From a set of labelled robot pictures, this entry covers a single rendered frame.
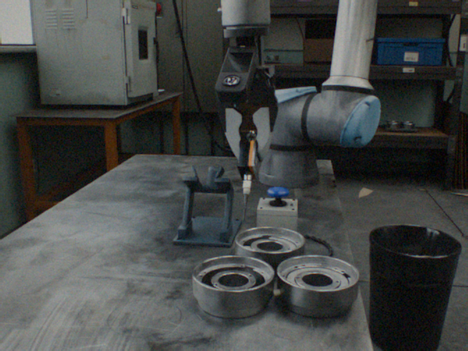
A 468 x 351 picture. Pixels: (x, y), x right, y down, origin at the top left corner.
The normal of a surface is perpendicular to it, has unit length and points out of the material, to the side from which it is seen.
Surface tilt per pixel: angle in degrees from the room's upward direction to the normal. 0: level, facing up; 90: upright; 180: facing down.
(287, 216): 90
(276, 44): 90
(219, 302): 90
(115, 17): 90
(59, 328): 0
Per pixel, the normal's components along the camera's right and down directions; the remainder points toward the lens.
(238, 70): -0.12, -0.68
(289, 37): -0.14, 0.25
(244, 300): 0.25, 0.25
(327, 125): -0.60, 0.27
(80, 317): 0.00, -0.97
